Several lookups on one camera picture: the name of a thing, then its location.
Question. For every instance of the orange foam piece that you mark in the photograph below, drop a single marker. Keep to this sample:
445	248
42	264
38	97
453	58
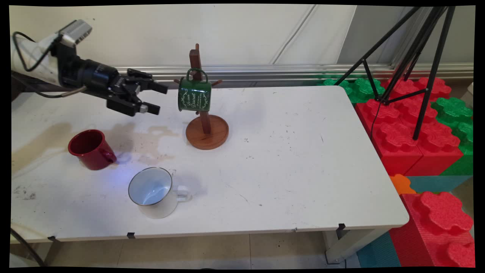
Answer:
401	184

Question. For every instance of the red foam block small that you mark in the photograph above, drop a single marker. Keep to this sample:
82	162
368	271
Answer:
439	89

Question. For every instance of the wooden mug tree stand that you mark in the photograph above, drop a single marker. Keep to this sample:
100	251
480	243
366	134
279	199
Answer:
207	132

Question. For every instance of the aluminium wall rail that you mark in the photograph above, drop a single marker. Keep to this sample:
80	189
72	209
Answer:
265	72

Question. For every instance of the red foam block wide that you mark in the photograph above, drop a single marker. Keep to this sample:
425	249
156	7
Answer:
398	140

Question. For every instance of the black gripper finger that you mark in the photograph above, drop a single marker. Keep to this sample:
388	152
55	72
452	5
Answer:
125	107
151	85

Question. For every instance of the green enamel mug white print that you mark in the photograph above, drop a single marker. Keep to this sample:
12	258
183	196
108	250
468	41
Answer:
194	96

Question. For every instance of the black camera tripod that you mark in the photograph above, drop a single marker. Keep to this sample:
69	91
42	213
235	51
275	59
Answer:
424	49

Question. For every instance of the black table edge clip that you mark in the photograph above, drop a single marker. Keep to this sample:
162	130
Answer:
131	235
341	226
52	239

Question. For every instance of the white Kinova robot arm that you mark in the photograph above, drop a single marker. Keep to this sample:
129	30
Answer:
34	60

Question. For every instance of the grey table leg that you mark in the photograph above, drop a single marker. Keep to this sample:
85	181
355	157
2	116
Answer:
52	252

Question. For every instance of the blue foam floor block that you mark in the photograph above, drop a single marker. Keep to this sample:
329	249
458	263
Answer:
379	252

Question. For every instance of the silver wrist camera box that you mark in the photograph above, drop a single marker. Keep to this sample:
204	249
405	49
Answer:
74	32

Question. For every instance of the teal foam block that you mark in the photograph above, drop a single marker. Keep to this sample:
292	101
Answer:
435	184

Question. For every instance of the green foam block tall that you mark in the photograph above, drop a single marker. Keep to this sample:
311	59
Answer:
460	125

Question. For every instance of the red foam block tall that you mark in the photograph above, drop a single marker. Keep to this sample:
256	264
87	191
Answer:
439	227

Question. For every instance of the white table leg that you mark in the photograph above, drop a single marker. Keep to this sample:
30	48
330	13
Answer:
356	242

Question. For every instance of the green foam block flat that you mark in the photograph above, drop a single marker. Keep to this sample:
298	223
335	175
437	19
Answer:
360	89

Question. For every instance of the brown woven basket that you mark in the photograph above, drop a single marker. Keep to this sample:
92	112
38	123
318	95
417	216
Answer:
17	89

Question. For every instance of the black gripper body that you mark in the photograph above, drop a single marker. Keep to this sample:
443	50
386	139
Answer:
98	79

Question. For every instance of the red enamel mug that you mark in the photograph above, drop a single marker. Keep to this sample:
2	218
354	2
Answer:
94	153

